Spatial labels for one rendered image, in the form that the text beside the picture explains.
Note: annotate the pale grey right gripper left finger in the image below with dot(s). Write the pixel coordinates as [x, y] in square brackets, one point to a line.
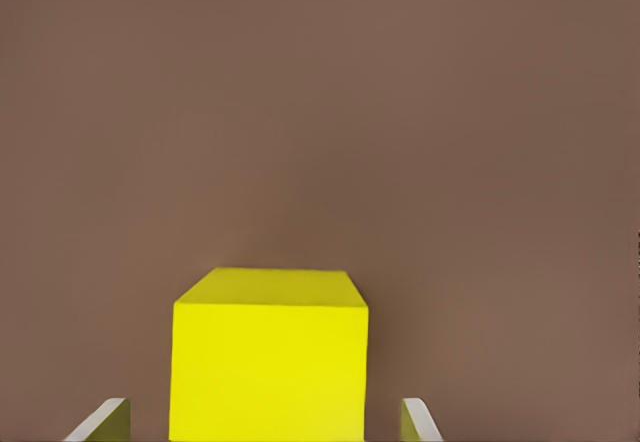
[102, 424]

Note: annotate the yellow cube block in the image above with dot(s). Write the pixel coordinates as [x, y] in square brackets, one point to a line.
[270, 362]

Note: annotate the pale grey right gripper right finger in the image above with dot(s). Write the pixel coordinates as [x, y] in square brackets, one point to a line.
[415, 424]

